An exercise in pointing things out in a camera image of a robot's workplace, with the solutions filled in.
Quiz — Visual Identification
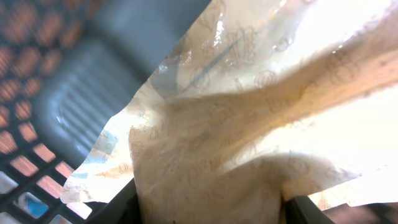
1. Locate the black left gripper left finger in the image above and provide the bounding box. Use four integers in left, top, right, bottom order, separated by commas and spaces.
86, 179, 142, 224

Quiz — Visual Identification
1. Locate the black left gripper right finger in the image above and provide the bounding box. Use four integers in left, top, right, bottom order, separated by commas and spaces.
285, 196, 334, 224

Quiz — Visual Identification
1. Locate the beige plastic pouch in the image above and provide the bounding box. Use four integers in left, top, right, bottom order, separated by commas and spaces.
60, 1, 397, 223

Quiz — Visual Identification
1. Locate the grey plastic basket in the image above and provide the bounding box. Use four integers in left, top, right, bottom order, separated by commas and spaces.
1, 0, 209, 223

